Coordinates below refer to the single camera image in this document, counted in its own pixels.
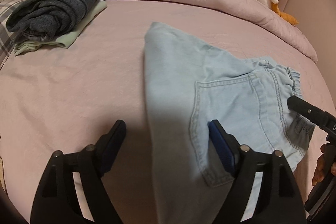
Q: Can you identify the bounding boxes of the light blue strawberry pants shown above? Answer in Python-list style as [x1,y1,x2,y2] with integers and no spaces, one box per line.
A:
[145,22,314,223]

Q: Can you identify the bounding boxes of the person's right hand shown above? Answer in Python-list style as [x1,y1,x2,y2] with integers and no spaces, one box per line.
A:
[311,143,330,186]

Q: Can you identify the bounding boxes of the pink bed sheet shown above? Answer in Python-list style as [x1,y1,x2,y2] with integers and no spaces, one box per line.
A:
[1,0,335,223]

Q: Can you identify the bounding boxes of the plaid pillow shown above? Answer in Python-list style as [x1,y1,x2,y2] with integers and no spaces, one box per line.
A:
[0,0,27,70]

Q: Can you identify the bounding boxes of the dark blue folded jeans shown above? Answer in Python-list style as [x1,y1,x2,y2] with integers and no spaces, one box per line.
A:
[6,0,97,44]

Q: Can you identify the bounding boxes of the light green folded garment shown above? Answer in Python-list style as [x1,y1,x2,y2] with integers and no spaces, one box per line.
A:
[14,1,107,56]

